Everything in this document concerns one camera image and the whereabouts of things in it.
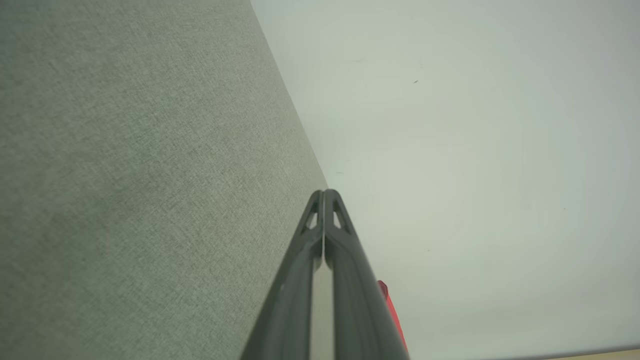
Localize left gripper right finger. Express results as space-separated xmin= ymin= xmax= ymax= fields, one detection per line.
xmin=323 ymin=188 xmax=412 ymax=360

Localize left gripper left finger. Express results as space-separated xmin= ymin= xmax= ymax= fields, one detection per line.
xmin=239 ymin=189 xmax=326 ymax=360

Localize red and white jersey shirt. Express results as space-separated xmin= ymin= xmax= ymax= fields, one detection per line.
xmin=377 ymin=280 xmax=409 ymax=354

